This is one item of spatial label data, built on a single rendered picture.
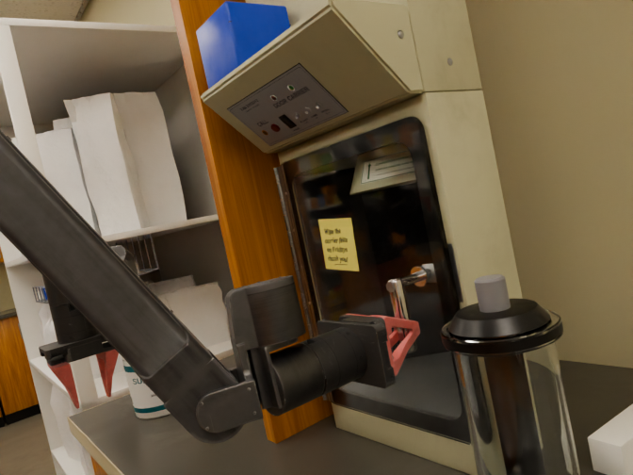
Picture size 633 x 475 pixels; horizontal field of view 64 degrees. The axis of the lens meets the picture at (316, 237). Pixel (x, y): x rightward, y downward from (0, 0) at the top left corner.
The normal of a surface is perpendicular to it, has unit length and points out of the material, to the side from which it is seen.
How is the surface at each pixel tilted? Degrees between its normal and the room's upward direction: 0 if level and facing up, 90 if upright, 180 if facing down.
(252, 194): 90
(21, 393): 90
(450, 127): 90
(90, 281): 88
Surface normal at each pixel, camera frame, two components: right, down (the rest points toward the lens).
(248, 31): 0.59, -0.08
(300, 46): -0.41, 0.83
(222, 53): -0.78, 0.20
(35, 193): 0.32, -0.11
